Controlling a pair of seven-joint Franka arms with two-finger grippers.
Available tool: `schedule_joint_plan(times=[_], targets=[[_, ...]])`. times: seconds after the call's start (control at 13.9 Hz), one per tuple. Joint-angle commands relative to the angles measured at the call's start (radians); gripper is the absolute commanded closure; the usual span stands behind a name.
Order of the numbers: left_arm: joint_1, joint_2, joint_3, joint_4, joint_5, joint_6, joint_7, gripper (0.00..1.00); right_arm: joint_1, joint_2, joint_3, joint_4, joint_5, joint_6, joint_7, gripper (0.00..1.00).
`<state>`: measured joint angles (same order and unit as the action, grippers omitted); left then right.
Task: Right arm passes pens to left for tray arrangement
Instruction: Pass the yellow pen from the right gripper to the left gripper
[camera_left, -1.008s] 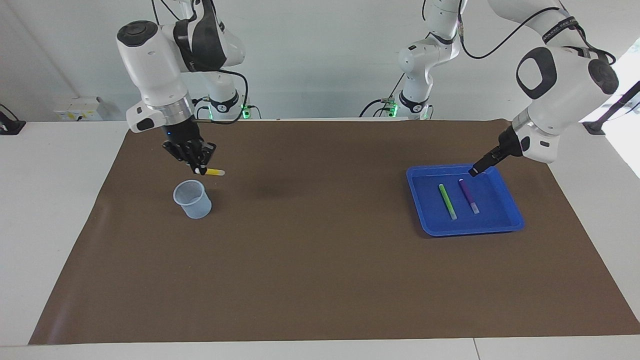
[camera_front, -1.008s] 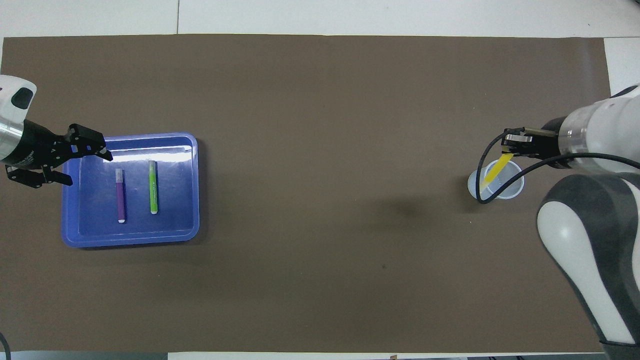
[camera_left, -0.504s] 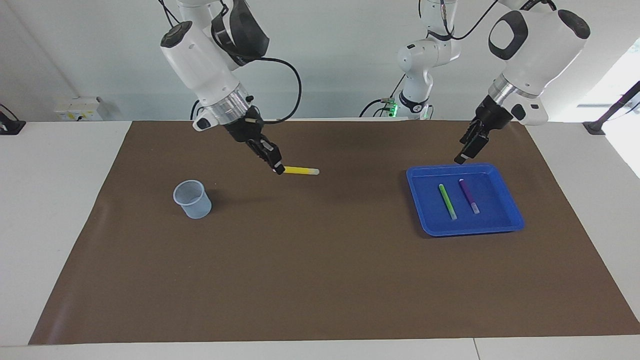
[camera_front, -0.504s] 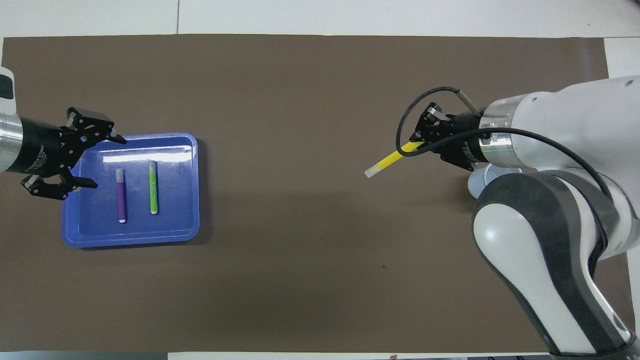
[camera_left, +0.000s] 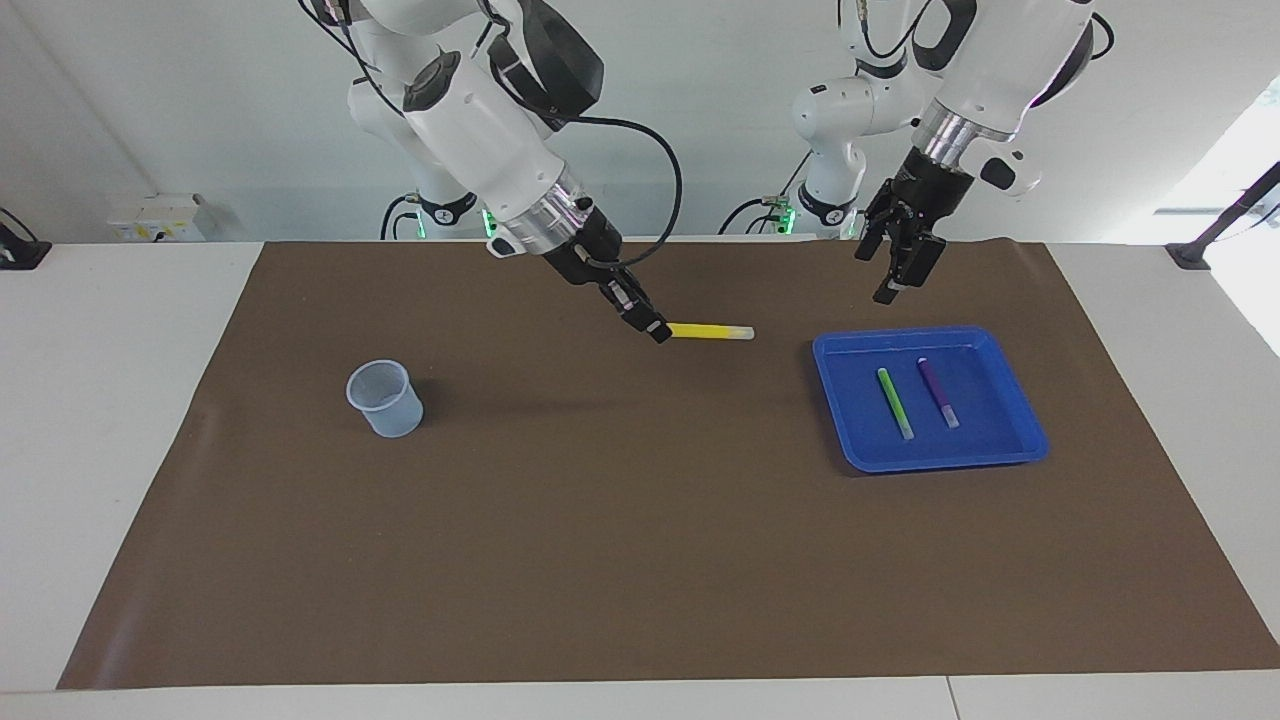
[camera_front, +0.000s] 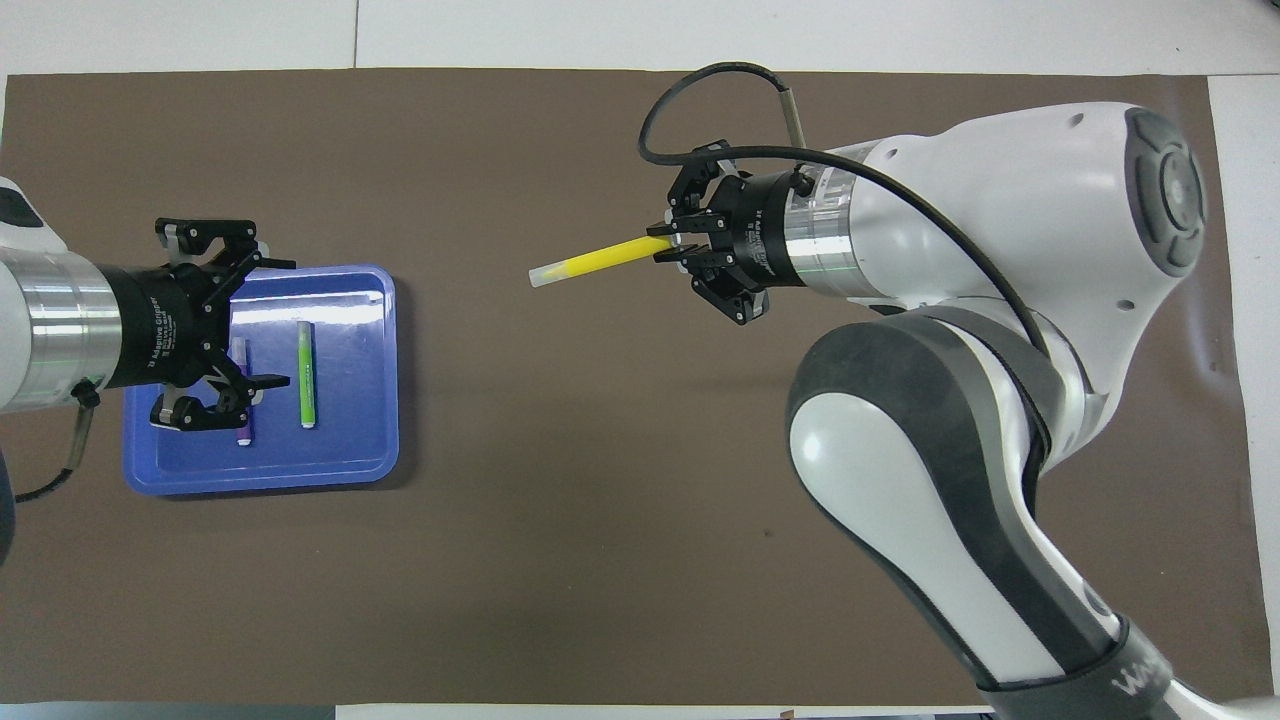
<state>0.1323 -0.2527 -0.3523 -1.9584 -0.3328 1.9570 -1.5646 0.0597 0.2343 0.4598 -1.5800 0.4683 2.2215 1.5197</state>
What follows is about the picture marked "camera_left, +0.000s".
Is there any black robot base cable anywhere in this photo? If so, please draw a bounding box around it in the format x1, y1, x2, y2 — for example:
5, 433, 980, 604
379, 194, 423, 242
717, 150, 813, 238

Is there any translucent plastic cup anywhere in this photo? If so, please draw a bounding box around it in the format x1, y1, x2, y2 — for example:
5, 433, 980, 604
346, 359, 425, 440

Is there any black table clamp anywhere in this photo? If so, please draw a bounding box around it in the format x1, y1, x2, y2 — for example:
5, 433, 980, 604
1165, 160, 1280, 272
0, 207, 53, 271

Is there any green marker pen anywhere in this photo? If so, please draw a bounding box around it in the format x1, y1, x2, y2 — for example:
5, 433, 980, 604
877, 367, 917, 442

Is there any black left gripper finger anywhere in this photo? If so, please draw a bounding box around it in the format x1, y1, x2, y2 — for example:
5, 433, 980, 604
872, 234, 948, 307
854, 199, 893, 264

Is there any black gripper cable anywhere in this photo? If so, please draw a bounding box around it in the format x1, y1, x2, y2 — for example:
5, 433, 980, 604
840, 0, 1117, 63
560, 114, 686, 273

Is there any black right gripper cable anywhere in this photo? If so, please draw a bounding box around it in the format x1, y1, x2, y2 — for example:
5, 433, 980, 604
560, 114, 686, 273

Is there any yellow marker pen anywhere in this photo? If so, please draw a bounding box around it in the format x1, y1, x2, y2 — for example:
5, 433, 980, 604
667, 321, 757, 343

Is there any blue plastic tray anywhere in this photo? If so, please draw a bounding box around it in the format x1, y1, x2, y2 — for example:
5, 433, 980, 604
812, 326, 1051, 474

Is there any white wall outlet box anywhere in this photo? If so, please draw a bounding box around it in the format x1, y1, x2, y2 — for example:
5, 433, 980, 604
107, 193, 207, 244

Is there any purple marker pen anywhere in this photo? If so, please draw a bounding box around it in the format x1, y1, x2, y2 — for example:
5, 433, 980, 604
916, 357, 962, 431

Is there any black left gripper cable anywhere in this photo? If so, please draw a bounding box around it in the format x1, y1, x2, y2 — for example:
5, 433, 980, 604
840, 0, 1117, 63

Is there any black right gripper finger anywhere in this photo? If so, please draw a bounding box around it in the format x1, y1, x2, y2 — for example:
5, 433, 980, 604
596, 281, 671, 346
614, 271, 674, 331

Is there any brown table mat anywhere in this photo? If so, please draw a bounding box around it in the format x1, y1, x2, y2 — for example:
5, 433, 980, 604
57, 240, 1280, 691

